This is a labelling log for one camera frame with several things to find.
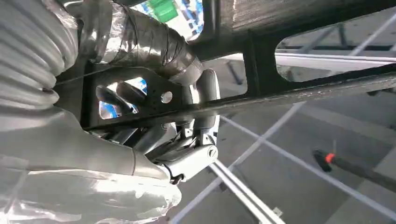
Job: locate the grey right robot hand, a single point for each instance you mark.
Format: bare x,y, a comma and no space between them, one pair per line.
77,160

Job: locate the ribbed grey right arm sleeve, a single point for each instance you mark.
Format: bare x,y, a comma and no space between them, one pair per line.
28,55

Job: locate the green crate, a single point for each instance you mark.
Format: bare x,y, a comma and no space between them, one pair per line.
165,9

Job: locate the white horizontal bar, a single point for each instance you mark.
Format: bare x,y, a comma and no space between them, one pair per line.
334,61

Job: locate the black pole with orange band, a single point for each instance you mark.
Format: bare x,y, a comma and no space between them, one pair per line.
355,168

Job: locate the white double floor rail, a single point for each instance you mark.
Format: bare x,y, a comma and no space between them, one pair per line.
244,194

